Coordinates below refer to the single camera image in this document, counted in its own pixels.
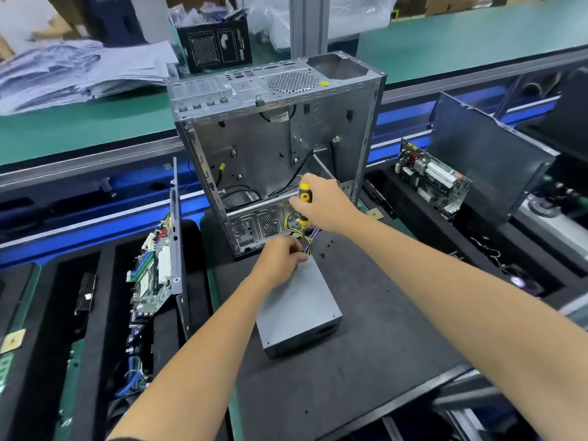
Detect grey metal conveyor rail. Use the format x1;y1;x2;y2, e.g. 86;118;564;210
0;48;588;194

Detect green conveyor belt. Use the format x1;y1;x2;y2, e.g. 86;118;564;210
0;0;588;171

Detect green motherboard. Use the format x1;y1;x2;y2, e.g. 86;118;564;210
125;224;176;317

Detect person's left hand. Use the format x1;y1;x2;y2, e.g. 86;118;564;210
249;235;312;293

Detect silver metal computer case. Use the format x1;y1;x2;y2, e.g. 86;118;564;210
166;51;388;259

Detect black foam work mat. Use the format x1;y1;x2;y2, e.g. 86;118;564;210
202;202;470;441

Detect black cardboard box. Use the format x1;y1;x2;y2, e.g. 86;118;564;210
175;12;255;75

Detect black foam tray with slots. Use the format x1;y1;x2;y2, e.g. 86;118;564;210
0;223;218;441

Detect black foam tray with recess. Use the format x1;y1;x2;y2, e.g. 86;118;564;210
361;160;588;311

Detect person's left forearm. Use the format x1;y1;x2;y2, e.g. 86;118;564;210
108;278;275;441

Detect stack of grey paper sheets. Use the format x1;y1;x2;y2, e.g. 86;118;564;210
0;38;181;118

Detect person's right forearm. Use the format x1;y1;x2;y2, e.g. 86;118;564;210
347;214;588;441

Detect long green memory strip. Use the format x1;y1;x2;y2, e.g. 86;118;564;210
0;260;43;402
54;336;89;441

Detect blue data cables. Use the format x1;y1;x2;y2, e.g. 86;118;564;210
114;356;149;398

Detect small black rectangular component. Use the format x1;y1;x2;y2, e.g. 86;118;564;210
72;269;99;316

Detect person's right hand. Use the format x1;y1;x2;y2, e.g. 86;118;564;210
287;171;366;238

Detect small black lit fan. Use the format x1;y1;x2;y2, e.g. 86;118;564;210
500;260;549;298

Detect clear plastic bag pile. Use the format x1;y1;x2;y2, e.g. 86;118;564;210
247;0;402;48

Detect large black metal panel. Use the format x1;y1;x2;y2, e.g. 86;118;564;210
426;91;562;228

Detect dark grey case side panel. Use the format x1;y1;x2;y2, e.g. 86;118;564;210
167;157;195;342

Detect yellow black handled screwdriver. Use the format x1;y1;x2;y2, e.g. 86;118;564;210
284;178;315;237

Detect silver power supply unit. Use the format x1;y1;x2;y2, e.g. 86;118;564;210
260;315;345;360

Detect stack of brown cardboard boxes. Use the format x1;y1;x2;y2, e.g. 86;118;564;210
395;0;553;20

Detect grey round metal part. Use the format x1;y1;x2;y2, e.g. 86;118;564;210
527;194;564;219

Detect grey power supply unit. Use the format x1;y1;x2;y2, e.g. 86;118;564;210
252;254;343;345

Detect grey metal post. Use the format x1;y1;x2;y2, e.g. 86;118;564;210
288;0;331;61

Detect green board with white parts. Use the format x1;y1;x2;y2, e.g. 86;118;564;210
394;137;475;221

